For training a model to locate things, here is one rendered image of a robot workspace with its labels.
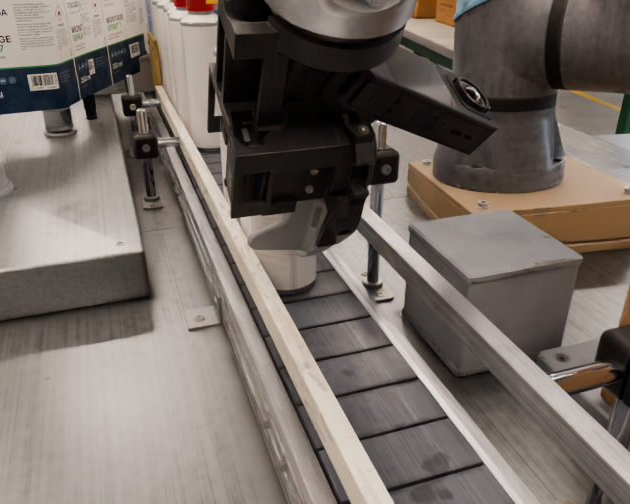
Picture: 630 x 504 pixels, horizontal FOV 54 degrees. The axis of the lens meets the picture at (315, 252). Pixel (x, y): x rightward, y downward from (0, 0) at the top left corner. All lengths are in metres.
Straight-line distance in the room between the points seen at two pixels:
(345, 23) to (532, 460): 0.30
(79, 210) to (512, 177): 0.46
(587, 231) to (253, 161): 0.47
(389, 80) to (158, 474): 0.28
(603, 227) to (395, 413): 0.40
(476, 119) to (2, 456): 0.37
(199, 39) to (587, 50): 0.43
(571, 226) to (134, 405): 0.47
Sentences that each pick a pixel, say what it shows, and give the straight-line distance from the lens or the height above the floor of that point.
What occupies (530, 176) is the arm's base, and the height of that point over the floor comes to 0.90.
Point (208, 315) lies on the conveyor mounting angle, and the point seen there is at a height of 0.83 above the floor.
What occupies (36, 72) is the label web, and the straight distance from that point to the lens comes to 0.94.
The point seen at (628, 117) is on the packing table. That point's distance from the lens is 2.65.
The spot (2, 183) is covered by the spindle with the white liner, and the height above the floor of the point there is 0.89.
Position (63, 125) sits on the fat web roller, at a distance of 0.95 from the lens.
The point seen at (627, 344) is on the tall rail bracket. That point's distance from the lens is 0.32.
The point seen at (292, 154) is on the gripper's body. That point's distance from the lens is 0.32.
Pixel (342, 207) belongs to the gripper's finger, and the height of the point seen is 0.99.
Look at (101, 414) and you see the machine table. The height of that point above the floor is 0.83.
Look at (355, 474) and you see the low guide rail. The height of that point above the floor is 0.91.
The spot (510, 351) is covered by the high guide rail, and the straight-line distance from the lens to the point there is 0.31.
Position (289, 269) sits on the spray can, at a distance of 0.48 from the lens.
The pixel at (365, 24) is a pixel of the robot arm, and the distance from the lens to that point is 0.28.
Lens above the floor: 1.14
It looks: 27 degrees down
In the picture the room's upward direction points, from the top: straight up
